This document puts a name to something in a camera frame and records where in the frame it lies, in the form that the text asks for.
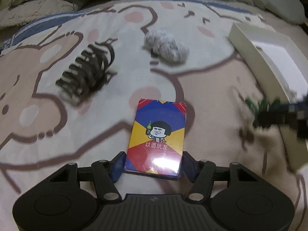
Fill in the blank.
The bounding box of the green plastic clip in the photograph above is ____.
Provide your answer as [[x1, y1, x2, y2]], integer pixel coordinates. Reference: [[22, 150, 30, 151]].
[[244, 97, 281, 118]]

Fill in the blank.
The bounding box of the colourful playing card box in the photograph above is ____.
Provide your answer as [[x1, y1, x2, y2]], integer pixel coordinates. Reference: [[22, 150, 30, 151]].
[[124, 99, 186, 178]]

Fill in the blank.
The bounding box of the black claw hair clip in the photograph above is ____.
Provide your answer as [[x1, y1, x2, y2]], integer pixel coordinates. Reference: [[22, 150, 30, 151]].
[[55, 38, 117, 106]]

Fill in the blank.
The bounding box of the white cardboard box tray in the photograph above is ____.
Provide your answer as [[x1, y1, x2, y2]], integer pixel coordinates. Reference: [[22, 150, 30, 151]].
[[227, 22, 308, 150]]

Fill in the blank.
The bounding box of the cartoon bear blanket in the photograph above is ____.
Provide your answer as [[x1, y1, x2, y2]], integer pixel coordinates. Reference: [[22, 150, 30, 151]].
[[1, 0, 307, 230]]

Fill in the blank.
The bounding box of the beige fluffy pillow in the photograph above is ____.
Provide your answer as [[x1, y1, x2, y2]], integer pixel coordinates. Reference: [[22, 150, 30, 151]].
[[1, 0, 87, 30]]

